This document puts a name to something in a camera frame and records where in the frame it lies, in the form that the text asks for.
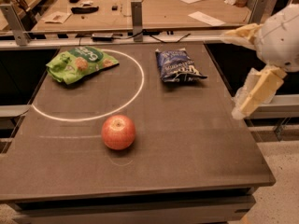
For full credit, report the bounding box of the right metal bracket post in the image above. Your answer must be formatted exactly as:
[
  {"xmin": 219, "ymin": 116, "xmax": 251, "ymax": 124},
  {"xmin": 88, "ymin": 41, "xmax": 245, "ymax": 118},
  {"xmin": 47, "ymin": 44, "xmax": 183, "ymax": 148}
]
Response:
[{"xmin": 248, "ymin": 0, "xmax": 268, "ymax": 23}]

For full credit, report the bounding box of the metal bracket post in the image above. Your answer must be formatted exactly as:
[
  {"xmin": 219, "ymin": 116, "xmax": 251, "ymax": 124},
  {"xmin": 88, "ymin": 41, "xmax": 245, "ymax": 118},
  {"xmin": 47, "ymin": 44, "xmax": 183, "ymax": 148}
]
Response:
[
  {"xmin": 0, "ymin": 4, "xmax": 30, "ymax": 46},
  {"xmin": 248, "ymin": 0, "xmax": 268, "ymax": 23},
  {"xmin": 131, "ymin": 1, "xmax": 143, "ymax": 42}
]

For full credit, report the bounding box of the black device on table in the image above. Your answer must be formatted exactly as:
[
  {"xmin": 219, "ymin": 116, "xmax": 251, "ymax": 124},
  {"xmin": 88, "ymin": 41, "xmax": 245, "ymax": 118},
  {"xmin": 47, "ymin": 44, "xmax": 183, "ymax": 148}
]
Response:
[{"xmin": 71, "ymin": 7, "xmax": 99, "ymax": 14}]

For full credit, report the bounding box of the white paper sheet small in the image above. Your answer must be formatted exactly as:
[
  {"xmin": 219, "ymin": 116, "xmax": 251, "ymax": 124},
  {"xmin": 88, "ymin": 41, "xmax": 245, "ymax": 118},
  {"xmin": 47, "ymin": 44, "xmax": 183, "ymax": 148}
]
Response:
[{"xmin": 189, "ymin": 11, "xmax": 224, "ymax": 26}]

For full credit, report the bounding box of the blue chip bag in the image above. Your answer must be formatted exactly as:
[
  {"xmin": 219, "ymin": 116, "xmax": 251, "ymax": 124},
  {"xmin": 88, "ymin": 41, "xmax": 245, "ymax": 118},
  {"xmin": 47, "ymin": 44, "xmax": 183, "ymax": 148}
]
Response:
[{"xmin": 155, "ymin": 49, "xmax": 206, "ymax": 82}]

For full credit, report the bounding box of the black power adapter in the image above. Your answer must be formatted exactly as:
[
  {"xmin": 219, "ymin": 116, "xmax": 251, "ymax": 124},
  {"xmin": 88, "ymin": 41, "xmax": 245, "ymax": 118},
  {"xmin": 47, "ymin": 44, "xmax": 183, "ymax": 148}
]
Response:
[{"xmin": 92, "ymin": 33, "xmax": 113, "ymax": 42}]

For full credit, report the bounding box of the black cable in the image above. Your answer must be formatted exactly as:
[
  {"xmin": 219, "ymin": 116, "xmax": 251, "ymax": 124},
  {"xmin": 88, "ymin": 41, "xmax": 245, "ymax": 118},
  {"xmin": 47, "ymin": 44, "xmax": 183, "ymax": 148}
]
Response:
[{"xmin": 78, "ymin": 30, "xmax": 192, "ymax": 46}]

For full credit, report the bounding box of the red apple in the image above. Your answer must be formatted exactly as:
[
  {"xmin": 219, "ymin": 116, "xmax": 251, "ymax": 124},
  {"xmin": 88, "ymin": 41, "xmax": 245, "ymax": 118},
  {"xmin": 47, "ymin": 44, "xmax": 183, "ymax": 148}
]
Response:
[{"xmin": 101, "ymin": 115, "xmax": 135, "ymax": 150}]

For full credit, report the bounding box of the green rice chip bag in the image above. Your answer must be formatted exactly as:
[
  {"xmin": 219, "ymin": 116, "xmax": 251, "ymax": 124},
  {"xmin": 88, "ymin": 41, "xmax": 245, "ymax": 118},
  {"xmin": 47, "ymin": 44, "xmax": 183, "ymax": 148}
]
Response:
[{"xmin": 46, "ymin": 46, "xmax": 119, "ymax": 85}]

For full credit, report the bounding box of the paper card with print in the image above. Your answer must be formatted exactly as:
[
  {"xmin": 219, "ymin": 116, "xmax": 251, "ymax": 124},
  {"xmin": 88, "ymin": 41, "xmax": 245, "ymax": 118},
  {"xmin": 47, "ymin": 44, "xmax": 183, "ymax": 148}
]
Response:
[{"xmin": 42, "ymin": 11, "xmax": 71, "ymax": 24}]

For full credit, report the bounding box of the left metal bracket post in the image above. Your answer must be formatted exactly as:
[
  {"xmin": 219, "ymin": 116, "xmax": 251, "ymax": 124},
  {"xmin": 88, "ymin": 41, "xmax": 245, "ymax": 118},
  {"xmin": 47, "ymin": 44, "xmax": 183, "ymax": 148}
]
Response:
[{"xmin": 0, "ymin": 4, "xmax": 30, "ymax": 46}]

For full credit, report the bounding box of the middle metal bracket post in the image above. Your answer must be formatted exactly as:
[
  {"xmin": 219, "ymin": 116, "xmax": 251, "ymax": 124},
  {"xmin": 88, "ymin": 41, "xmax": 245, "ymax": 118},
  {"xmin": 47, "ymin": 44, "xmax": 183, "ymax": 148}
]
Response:
[{"xmin": 131, "ymin": 1, "xmax": 143, "ymax": 42}]

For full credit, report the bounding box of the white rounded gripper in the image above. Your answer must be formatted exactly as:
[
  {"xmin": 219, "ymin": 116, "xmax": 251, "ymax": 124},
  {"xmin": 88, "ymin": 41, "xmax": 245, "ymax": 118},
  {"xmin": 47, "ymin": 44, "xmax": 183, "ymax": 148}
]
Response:
[{"xmin": 220, "ymin": 4, "xmax": 299, "ymax": 119}]

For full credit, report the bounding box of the wooden back table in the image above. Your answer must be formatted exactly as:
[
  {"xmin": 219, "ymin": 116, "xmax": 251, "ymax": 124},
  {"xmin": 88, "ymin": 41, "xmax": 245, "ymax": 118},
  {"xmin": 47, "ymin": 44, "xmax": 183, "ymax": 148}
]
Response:
[{"xmin": 34, "ymin": 0, "xmax": 251, "ymax": 32}]

